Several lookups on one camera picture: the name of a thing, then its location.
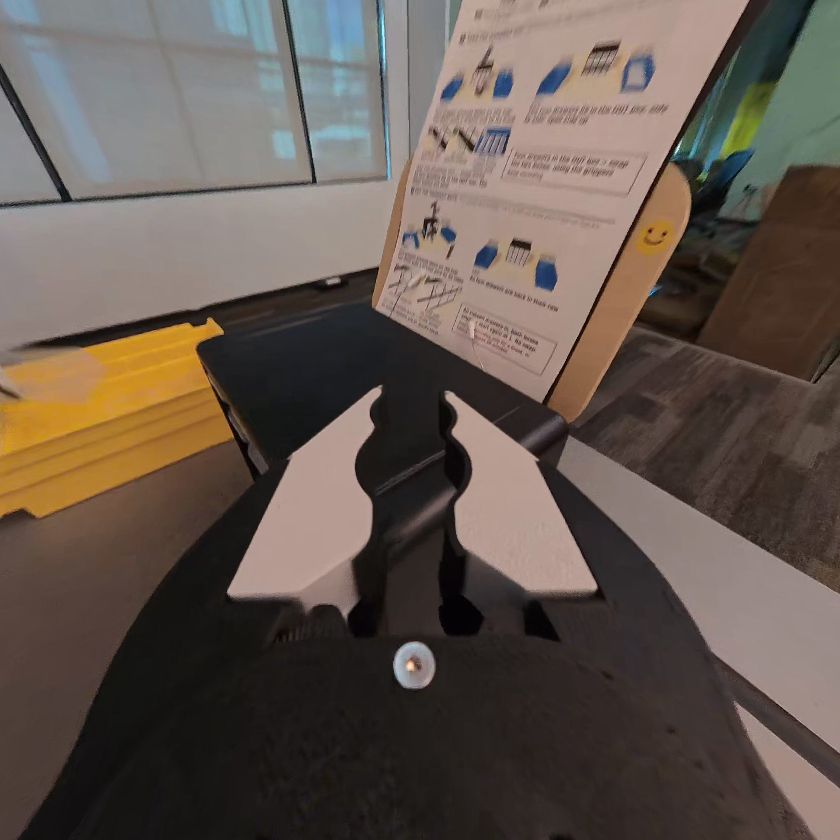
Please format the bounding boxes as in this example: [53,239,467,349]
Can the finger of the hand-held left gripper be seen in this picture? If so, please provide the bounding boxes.
[0,344,109,403]

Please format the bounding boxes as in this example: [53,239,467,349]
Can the white instruction sheet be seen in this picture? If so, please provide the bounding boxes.
[381,0,752,403]

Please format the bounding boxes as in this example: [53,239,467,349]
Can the brown cardboard box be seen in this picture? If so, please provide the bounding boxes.
[696,164,840,383]

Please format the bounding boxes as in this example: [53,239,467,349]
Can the blue object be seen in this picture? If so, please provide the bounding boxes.
[682,147,757,219]

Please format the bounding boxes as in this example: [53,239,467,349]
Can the yellow plastic drawer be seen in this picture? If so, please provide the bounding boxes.
[0,318,235,519]

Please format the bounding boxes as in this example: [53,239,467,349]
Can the large window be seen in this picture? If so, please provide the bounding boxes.
[0,0,391,206]

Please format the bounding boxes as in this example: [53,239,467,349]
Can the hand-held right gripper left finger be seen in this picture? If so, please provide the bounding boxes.
[226,386,385,623]

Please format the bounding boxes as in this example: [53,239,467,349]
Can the yellow smiley sticker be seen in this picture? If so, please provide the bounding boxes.
[635,220,677,256]

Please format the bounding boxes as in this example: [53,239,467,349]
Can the black drawer cabinet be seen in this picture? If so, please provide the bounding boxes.
[196,301,571,592]

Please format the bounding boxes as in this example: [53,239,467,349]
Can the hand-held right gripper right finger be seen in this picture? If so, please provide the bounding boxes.
[444,390,601,621]

